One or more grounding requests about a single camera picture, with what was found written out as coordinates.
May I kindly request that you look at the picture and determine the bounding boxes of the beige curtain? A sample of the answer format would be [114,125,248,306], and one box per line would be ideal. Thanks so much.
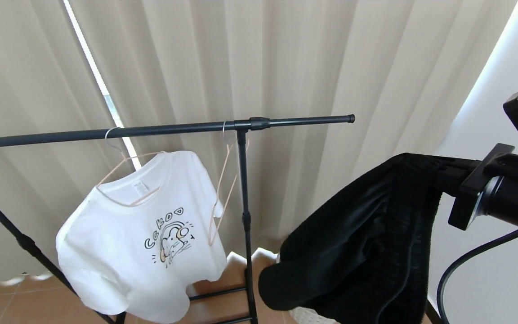
[0,0,518,288]

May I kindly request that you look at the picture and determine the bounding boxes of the pink clothes hanger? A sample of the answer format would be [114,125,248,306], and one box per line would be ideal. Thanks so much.
[208,121,250,247]
[95,127,166,208]

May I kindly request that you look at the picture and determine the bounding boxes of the black garment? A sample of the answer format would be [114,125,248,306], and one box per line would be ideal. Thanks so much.
[258,153,445,324]

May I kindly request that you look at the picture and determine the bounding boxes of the white laundry basket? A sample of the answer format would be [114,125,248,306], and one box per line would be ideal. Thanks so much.
[288,305,338,324]

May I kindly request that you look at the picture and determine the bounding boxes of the black clothes rack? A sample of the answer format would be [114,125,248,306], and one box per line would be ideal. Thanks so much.
[0,114,356,324]

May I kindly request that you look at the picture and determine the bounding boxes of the white printed sleeveless top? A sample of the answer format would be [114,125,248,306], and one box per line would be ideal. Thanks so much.
[55,150,228,324]

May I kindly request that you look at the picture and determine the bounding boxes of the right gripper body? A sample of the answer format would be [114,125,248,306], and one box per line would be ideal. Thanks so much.
[447,143,518,232]

